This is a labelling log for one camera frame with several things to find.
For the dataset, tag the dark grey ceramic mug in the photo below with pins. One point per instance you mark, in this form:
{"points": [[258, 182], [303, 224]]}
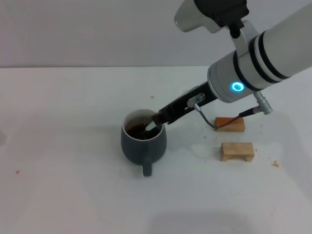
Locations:
{"points": [[143, 151]]}

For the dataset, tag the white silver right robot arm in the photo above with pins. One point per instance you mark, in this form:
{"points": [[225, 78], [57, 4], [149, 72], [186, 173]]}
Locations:
{"points": [[268, 58]]}

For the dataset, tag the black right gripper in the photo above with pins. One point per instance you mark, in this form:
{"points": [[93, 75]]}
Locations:
{"points": [[182, 107]]}

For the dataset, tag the light notched wooden block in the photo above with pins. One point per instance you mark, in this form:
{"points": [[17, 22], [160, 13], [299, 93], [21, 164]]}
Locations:
{"points": [[235, 150]]}

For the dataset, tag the silver camera mount bracket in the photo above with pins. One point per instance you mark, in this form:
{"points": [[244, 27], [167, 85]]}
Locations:
{"points": [[245, 40]]}

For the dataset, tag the orange-topped wooden block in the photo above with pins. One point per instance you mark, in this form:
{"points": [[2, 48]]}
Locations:
{"points": [[231, 126]]}

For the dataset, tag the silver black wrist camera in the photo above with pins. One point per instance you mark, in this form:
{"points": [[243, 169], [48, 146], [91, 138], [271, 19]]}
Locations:
{"points": [[190, 17]]}

